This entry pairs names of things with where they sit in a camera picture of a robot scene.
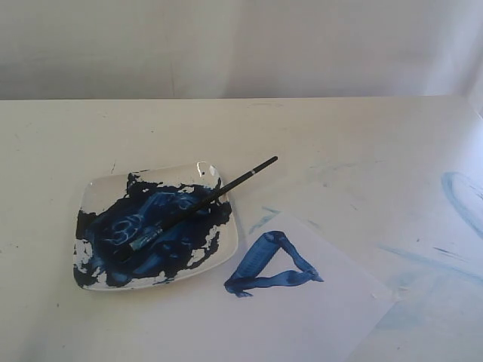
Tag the white square paint plate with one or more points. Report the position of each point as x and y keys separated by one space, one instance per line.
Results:
x=119 y=244

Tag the white backdrop curtain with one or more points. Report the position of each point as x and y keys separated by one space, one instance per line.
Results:
x=214 y=49

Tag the white paper sheet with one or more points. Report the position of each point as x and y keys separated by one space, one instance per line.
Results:
x=291 y=297

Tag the black paintbrush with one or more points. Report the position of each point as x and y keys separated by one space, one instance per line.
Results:
x=211 y=196

